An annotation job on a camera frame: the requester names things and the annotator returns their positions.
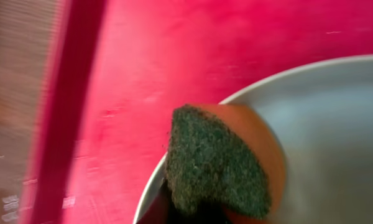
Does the green orange sponge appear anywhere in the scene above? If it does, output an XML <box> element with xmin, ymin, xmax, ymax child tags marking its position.
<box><xmin>165</xmin><ymin>104</ymin><xmax>287</xmax><ymax>223</ymax></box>

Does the white plate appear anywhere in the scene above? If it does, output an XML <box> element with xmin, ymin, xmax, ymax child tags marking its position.
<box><xmin>134</xmin><ymin>55</ymin><xmax>373</xmax><ymax>223</ymax></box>

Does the red plastic tray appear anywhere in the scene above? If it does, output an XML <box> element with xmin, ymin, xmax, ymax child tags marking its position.
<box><xmin>19</xmin><ymin>0</ymin><xmax>373</xmax><ymax>223</ymax></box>

